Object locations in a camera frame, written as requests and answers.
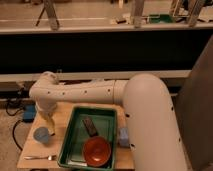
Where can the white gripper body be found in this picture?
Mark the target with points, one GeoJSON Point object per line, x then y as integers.
{"type": "Point", "coordinates": [46, 108]}

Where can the orange bowl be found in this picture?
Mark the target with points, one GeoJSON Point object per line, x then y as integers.
{"type": "Point", "coordinates": [96, 151]}

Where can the silver fork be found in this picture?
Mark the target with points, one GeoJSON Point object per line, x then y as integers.
{"type": "Point", "coordinates": [50, 157]}

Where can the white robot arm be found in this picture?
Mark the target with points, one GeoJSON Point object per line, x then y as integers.
{"type": "Point", "coordinates": [154, 136]}

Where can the clear blue plastic cup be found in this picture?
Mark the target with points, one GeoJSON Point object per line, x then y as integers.
{"type": "Point", "coordinates": [41, 135]}

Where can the blue sponge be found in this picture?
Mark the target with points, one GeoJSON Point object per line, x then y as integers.
{"type": "Point", "coordinates": [123, 137]}

